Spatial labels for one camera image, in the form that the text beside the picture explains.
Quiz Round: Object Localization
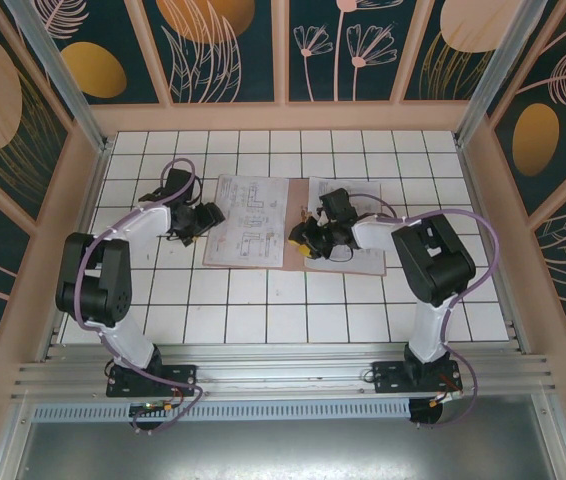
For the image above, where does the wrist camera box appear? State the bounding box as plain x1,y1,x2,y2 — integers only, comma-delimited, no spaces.
162,169,200,204
318,188,360,222

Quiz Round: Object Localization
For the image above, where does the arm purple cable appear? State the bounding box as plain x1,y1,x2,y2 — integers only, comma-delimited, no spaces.
350,192,502,432
75,157,206,436

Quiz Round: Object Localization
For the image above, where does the white printed paper sheet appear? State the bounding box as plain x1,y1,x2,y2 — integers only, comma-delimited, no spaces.
306,175,387,276

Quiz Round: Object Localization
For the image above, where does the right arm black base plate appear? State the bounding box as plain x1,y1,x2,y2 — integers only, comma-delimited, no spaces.
371,359,464,400

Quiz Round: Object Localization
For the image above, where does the aluminium mounting rail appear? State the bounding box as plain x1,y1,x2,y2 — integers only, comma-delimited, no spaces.
10,341,560,402

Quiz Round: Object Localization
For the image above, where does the brown paper folder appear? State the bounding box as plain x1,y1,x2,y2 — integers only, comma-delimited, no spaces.
201,172,388,277

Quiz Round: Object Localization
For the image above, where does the white paper L-shaped diagram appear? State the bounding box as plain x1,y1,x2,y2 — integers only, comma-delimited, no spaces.
204,173,285,267

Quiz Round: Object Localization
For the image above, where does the grey metal sheet panel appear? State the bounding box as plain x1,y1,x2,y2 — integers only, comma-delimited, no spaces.
0,418,566,480

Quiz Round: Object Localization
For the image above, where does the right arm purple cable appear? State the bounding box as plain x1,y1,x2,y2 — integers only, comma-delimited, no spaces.
350,192,502,432

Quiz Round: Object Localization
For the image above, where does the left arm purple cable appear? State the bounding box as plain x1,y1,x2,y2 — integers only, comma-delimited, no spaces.
75,157,206,436

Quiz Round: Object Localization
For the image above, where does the grey slotted cable duct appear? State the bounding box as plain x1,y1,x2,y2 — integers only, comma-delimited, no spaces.
31,401,413,422

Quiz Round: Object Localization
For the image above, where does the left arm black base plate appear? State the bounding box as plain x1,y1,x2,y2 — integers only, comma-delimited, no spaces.
105,363,199,399

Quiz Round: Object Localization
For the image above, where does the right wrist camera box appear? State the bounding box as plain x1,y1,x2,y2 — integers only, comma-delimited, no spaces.
318,188,360,222

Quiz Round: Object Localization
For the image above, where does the aluminium frame post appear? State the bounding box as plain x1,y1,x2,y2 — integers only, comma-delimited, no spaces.
454,0,538,147
3,0,115,154

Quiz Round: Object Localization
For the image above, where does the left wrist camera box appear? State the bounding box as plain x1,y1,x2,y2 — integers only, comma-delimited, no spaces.
162,169,200,204

